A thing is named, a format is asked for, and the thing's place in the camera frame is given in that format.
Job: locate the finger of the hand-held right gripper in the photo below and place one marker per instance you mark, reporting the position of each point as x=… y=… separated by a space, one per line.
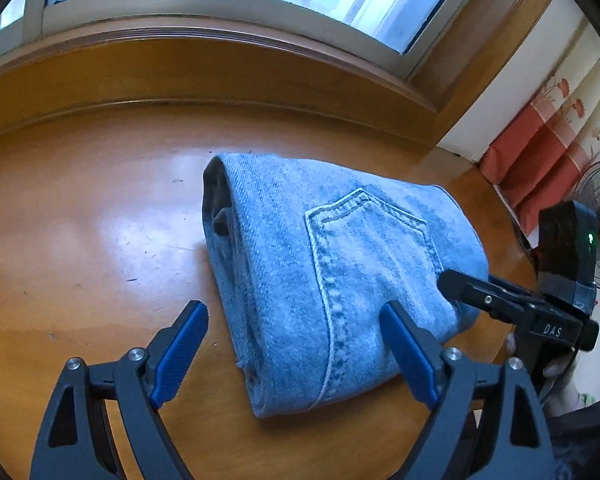
x=522 y=291
x=475 y=294

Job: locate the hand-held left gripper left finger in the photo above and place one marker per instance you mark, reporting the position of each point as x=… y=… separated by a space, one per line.
x=180 y=355

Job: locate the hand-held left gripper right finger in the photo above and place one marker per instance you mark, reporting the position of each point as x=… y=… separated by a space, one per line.
x=410 y=355

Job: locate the blue denim jeans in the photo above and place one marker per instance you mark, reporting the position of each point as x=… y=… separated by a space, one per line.
x=330 y=260

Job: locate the person's right hand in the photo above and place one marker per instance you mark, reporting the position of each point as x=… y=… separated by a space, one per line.
x=557 y=370

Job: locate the red and white curtain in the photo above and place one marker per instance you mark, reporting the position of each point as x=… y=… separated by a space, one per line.
x=530 y=160

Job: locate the person's dark clothing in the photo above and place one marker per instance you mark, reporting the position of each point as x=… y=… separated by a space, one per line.
x=585 y=440

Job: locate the wooden window sill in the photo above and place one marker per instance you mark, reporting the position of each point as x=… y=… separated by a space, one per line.
x=180 y=70

